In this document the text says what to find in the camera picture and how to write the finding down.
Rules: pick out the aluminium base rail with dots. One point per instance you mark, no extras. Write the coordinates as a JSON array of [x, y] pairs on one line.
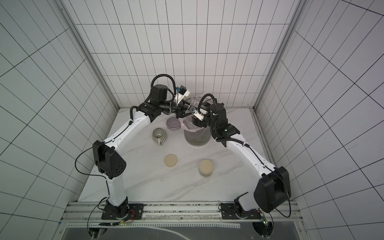
[[173, 214]]

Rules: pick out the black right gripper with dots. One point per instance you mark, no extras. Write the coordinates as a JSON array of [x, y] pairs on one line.
[[199, 111]]

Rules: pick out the grey mesh waste bin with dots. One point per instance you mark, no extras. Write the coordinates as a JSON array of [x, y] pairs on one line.
[[199, 138]]

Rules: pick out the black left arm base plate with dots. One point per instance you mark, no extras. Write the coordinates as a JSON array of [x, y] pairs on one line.
[[125, 212]]

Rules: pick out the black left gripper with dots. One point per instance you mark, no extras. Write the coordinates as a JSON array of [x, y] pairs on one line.
[[181, 112]]

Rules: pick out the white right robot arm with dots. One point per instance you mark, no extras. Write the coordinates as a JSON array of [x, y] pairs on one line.
[[273, 183]]

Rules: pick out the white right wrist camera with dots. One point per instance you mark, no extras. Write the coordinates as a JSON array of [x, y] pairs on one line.
[[199, 113]]

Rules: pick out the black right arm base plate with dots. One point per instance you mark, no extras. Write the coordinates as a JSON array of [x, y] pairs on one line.
[[233, 211]]

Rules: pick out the purple round lid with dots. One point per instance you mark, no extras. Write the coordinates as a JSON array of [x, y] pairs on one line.
[[173, 124]]

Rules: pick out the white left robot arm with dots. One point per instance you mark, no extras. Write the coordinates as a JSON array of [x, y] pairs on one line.
[[164, 98]]

